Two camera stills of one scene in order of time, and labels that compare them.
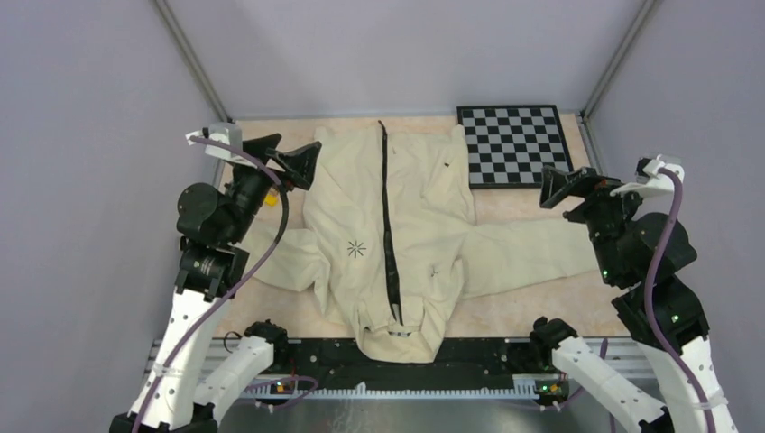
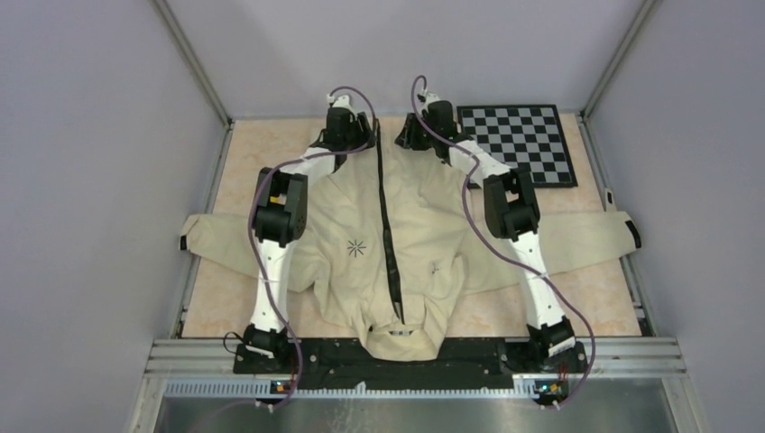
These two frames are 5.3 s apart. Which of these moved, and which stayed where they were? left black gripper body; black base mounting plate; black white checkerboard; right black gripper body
Moved: left black gripper body; right black gripper body
Stayed: black base mounting plate; black white checkerboard
